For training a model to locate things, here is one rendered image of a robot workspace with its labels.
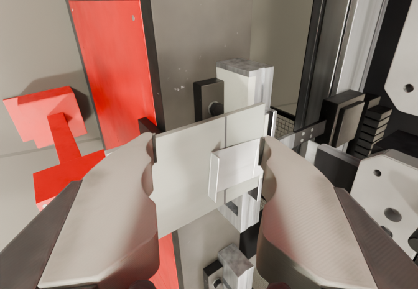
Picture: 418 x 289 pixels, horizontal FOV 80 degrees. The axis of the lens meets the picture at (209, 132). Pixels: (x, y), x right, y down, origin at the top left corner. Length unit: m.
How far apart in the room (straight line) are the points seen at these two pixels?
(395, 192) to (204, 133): 0.24
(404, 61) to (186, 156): 0.27
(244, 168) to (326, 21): 0.37
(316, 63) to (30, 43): 1.07
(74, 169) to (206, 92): 0.36
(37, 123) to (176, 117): 0.83
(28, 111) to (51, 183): 0.61
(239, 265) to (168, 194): 0.47
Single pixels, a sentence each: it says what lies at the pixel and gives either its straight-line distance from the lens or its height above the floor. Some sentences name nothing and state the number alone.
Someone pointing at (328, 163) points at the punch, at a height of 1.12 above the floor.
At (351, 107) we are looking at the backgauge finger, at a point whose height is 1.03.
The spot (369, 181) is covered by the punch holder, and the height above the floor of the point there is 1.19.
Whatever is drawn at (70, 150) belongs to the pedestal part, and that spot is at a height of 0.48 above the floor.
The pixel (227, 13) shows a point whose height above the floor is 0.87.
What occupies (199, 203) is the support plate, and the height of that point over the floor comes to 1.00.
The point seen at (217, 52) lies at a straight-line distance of 0.50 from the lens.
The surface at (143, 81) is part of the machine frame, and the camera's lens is 0.53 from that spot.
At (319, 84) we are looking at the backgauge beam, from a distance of 0.67.
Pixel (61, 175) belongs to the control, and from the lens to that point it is 0.66.
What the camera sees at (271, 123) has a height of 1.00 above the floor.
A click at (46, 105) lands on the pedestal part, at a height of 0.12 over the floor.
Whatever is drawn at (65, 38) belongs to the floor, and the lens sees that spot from 1.29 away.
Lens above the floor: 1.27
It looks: 47 degrees down
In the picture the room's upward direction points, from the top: 124 degrees clockwise
